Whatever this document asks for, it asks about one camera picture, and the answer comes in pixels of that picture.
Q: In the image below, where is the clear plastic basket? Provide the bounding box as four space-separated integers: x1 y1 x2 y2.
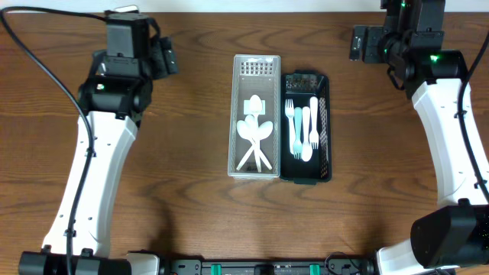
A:
228 54 281 180

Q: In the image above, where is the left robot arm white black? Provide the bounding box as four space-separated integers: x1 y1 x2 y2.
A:
18 37 178 274

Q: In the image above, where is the white plastic fork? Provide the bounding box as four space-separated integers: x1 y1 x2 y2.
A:
293 107 303 160
309 96 319 150
285 99 296 155

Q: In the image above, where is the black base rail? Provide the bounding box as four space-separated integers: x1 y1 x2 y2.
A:
156 251 381 275

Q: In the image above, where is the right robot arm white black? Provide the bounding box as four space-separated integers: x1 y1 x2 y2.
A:
350 25 488 274

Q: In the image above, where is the white plastic spoon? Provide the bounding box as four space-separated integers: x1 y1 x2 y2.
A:
249 95 263 124
236 119 274 171
235 120 274 172
245 115 261 173
302 106 313 162

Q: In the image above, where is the black plastic basket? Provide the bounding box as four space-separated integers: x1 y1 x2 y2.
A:
280 70 332 185

